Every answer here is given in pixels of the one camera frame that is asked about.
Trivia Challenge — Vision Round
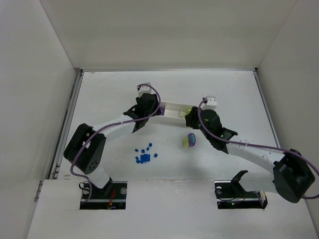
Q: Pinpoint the purple lego brick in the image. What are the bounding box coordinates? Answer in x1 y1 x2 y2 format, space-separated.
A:
159 107 165 116

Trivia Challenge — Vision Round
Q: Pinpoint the blue lego pile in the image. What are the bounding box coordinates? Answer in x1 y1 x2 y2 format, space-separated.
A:
136 154 151 164

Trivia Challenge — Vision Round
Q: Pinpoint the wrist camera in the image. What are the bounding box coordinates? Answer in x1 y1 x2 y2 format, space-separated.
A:
137 82 152 97
201 96 217 110

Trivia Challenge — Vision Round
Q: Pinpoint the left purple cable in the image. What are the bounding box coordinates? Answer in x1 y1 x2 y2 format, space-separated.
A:
69 83 161 205

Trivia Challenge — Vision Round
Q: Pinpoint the white three-compartment tray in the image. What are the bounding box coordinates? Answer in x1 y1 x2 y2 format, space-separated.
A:
157 102 193 127

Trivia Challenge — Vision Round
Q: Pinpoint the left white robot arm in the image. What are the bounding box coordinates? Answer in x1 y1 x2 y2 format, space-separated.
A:
64 93 160 195

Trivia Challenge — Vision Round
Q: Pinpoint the purple cable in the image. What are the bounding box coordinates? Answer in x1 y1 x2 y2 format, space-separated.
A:
69 83 161 205
197 97 319 200

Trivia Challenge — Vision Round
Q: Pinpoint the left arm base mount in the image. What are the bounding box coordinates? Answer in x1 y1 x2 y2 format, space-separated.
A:
79 181 128 210

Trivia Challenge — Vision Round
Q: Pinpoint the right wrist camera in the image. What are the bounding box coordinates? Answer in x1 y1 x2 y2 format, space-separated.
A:
201 96 217 110

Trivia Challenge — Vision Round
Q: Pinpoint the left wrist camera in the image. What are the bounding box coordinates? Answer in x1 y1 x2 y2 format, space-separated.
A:
137 82 152 97

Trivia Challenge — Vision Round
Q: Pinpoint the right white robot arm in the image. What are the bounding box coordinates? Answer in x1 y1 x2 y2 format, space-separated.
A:
185 107 315 203

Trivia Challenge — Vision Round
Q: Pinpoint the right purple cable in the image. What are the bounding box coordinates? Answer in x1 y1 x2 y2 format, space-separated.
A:
197 97 319 200

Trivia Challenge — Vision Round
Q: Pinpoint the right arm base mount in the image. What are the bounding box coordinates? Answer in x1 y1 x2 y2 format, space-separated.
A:
214 170 268 210

